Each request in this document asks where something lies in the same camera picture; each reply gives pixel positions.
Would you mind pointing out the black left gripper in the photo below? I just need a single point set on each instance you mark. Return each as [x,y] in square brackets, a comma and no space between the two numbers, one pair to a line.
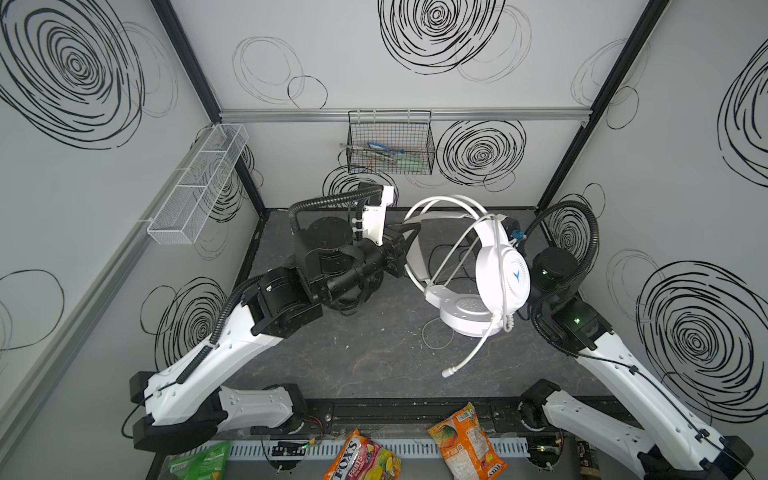
[393,252]

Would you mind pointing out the white gaming headset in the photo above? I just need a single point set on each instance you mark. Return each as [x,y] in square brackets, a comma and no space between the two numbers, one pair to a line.
[502,277]

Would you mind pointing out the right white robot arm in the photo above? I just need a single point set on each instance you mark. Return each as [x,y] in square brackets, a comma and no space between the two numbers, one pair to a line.
[670,442]

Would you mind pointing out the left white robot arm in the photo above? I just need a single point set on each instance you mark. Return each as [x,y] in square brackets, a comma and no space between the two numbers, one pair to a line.
[343,249]

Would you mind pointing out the green items in basket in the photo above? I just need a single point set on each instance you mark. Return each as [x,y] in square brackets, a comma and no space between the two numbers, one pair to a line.
[377,156]

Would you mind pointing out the Fox's candy bag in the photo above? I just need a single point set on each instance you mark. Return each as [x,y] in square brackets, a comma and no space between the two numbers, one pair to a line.
[363,459]

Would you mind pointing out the orange snack bag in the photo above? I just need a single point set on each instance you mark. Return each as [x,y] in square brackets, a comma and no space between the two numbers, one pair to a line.
[465,447]

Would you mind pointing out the green snack bag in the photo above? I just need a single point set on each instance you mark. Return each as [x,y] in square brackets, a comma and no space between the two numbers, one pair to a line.
[206,465]

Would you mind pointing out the dark can at base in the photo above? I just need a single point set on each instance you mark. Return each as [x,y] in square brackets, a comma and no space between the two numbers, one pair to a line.
[589,468]

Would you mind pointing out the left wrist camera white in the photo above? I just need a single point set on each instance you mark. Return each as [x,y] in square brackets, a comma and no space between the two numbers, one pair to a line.
[368,221]

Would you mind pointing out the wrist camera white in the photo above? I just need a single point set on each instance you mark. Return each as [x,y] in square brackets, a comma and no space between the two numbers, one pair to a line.
[368,221]
[513,229]

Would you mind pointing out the black wire wall basket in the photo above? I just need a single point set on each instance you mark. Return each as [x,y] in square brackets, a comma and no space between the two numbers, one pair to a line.
[412,136]

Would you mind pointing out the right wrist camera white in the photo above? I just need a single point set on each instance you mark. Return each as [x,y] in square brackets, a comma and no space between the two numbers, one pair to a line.
[513,229]

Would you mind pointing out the aluminium wall rail back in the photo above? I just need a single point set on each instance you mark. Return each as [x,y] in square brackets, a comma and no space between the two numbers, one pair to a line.
[580,114]

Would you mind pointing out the aluminium wall rail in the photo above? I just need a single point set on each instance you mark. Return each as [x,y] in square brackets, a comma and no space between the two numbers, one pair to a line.
[35,391]
[580,114]

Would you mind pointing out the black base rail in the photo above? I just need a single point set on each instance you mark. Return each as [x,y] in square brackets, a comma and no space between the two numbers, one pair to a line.
[328,416]

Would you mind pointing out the clear plastic wall shelf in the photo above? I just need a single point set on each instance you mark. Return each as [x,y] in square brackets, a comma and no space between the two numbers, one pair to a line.
[187,208]

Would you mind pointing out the black corner frame post left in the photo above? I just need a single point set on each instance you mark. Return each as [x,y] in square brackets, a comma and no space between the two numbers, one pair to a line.
[183,48]

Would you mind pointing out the black corner frame post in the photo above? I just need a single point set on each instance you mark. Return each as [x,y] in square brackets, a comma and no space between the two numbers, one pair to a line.
[638,38]
[183,48]

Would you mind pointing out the black corner frame post right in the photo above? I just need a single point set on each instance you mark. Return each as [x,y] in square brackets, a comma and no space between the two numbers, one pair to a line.
[638,38]

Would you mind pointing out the aluminium wall rail left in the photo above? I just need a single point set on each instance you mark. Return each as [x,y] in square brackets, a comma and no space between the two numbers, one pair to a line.
[35,391]

